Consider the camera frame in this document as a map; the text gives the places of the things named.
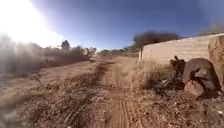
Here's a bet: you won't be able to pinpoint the tall rock slab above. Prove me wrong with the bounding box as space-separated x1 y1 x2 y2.
208 35 224 88

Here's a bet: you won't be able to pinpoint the large brown boulder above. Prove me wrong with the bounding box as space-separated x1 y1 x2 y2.
181 57 222 99

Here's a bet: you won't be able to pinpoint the small reddish rock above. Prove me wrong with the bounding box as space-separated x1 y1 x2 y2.
184 79 205 98

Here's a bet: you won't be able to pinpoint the dry grass verge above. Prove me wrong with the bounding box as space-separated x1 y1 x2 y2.
111 56 224 128

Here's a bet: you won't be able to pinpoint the dark tree stump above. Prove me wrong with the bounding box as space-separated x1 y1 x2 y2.
169 55 187 80

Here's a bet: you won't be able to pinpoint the row of dry bushes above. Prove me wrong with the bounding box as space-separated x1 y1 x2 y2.
0 34 98 76

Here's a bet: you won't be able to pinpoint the dark trees behind wall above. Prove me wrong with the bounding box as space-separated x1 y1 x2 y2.
128 30 181 52

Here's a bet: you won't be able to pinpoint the brown dirt track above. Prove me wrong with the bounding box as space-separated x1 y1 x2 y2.
87 57 148 128

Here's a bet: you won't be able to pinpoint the dry grass ground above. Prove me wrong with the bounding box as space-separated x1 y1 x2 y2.
0 59 111 128

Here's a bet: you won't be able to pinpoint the pale block wall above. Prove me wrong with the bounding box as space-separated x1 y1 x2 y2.
138 32 224 66

